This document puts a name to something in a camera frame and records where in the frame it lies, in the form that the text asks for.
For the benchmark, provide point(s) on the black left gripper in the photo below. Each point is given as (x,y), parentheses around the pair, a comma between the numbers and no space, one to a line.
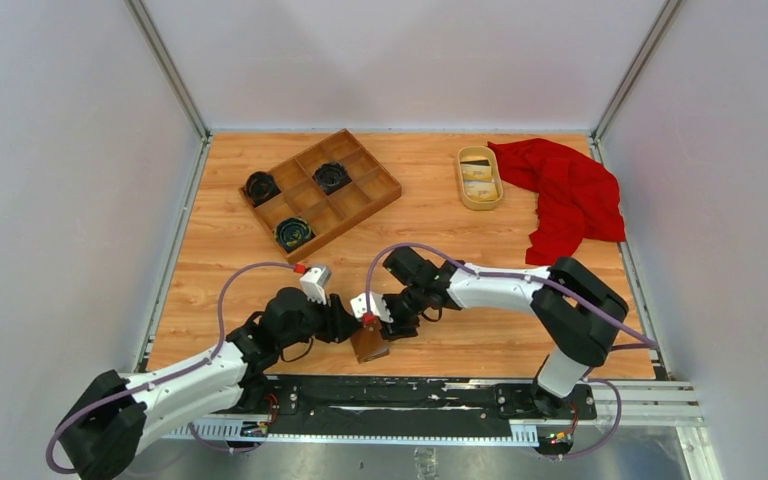
(339,324)

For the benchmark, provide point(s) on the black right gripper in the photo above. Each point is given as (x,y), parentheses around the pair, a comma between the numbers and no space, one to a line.
(399,328)

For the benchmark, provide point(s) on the brown leather card holder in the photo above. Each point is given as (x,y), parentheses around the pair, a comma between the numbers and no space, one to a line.
(368,343)

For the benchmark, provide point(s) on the beige oval tray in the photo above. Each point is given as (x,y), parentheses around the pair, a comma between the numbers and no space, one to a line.
(477,155)

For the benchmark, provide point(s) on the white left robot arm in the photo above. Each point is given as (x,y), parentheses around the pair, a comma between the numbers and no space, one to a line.
(119,415)

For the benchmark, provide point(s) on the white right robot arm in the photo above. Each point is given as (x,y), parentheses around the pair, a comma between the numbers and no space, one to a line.
(581,313)

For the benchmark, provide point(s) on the gold card in tray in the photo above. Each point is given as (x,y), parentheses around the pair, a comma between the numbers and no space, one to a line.
(477,172)
(481,191)

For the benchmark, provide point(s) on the brown wooden compartment tray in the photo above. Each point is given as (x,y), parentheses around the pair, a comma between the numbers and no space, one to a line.
(310,199)

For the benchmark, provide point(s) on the red cloth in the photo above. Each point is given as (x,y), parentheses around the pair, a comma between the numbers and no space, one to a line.
(578,199)

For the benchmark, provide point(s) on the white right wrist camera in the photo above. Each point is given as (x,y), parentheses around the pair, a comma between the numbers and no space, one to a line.
(366,307)

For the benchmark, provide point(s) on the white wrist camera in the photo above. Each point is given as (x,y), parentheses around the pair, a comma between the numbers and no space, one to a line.
(314,282)
(366,307)

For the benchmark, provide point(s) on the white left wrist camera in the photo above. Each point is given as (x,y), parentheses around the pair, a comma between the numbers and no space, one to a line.
(314,282)

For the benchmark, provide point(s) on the slotted cable duct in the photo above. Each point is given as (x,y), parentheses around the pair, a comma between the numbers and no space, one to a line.
(210,429)

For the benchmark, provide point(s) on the aluminium table edge rail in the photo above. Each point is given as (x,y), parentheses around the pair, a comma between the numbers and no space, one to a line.
(182,216)

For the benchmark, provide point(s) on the left aluminium corner post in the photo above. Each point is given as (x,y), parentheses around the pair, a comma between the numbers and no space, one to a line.
(146,25)

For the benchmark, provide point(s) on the aluminium corner post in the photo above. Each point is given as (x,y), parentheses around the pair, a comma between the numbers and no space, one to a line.
(146,25)
(654,36)

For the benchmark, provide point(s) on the right aluminium corner post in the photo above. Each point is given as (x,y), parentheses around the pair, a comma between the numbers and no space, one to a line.
(654,36)

